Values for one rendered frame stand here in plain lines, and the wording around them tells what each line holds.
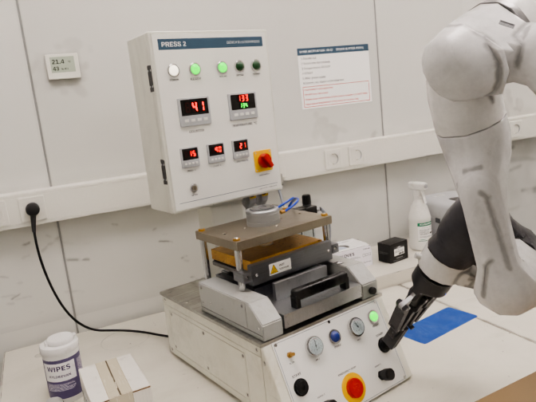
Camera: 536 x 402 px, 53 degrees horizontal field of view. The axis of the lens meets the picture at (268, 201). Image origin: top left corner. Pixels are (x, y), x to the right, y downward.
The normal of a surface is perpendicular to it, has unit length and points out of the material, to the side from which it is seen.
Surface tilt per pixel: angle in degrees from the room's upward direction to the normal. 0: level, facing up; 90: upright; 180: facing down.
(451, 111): 104
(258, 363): 90
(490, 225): 96
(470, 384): 0
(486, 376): 0
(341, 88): 90
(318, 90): 90
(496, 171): 68
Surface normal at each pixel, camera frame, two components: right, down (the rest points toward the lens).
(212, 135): 0.59, 0.09
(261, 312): 0.30, -0.69
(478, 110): -0.21, 0.38
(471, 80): -0.35, 0.62
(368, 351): 0.49, -0.33
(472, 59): -0.37, 0.13
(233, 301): -0.80, 0.19
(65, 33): 0.41, 0.13
